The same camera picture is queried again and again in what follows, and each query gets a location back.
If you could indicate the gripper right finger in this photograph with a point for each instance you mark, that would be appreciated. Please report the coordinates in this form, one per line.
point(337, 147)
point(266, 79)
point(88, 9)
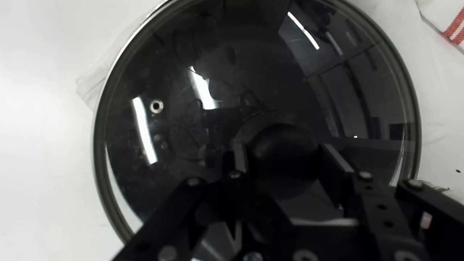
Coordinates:
point(380, 214)

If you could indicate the white towel with red stripes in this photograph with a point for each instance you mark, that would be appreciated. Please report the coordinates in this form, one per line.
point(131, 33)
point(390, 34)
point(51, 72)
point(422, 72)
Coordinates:
point(449, 21)

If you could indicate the glass pot lid black knob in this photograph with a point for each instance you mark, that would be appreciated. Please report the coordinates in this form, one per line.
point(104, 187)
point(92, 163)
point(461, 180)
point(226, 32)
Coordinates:
point(253, 72)

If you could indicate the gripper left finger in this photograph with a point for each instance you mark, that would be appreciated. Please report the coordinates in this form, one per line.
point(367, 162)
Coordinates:
point(174, 221)

